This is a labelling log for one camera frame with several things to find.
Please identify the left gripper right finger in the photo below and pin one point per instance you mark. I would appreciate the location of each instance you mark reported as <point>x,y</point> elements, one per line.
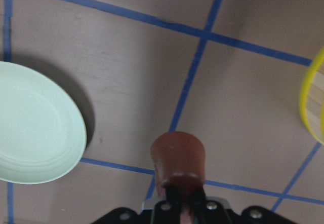
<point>199,198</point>

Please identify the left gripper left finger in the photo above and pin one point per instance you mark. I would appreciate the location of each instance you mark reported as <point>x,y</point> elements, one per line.
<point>173,196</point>

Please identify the brown steamed bun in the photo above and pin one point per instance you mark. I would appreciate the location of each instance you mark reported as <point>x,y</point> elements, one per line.
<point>179,161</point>

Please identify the yellow steamer layer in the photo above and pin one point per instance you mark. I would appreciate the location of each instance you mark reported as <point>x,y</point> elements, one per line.
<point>311,98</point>

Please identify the light green plate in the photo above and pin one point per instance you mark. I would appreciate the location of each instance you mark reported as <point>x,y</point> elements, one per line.
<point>43,133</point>

